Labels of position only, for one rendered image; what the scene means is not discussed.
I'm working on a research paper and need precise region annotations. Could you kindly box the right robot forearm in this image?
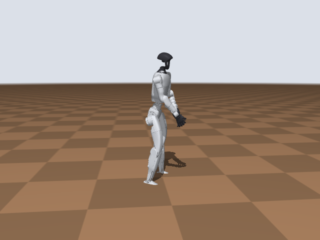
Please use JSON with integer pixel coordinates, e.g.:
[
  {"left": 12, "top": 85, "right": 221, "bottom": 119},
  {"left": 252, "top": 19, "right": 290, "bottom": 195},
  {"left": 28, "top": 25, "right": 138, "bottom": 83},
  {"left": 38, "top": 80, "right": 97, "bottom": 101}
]
[{"left": 162, "top": 96, "right": 179, "bottom": 117}]

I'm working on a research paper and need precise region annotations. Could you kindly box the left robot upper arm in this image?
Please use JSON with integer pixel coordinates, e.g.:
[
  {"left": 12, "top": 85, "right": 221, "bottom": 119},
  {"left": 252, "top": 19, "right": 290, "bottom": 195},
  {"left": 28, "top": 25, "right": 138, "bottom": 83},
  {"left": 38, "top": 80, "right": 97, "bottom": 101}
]
[{"left": 167, "top": 72, "right": 174, "bottom": 97}]

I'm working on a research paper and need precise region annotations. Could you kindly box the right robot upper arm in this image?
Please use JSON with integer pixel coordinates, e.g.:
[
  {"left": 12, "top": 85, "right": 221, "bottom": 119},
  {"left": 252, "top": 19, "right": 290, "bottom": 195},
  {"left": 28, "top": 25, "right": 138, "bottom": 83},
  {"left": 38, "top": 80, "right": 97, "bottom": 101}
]
[{"left": 153, "top": 75, "right": 166, "bottom": 103}]

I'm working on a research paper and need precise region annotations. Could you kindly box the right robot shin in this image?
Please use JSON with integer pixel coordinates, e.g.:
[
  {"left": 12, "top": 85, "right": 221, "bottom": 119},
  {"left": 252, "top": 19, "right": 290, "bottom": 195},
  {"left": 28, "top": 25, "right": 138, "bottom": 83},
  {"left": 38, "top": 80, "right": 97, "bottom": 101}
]
[{"left": 146, "top": 148, "right": 162, "bottom": 183}]

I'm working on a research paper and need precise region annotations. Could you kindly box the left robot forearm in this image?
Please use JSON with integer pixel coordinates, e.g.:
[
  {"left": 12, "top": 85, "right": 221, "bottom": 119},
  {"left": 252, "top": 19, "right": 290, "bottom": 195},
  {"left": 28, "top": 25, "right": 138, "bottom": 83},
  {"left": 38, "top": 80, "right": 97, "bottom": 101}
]
[{"left": 169, "top": 95, "right": 178, "bottom": 111}]

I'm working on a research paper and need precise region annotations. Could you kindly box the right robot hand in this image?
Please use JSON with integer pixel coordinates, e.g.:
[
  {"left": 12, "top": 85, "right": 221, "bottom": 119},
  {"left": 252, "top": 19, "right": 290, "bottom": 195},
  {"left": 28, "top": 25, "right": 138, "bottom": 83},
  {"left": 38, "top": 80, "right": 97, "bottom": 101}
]
[{"left": 172, "top": 111, "right": 186, "bottom": 127}]

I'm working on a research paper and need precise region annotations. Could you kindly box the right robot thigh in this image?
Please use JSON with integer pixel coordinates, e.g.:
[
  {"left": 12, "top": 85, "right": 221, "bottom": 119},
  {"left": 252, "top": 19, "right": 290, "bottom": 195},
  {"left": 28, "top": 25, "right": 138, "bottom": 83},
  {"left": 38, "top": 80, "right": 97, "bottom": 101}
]
[{"left": 145, "top": 113, "right": 163, "bottom": 156}]

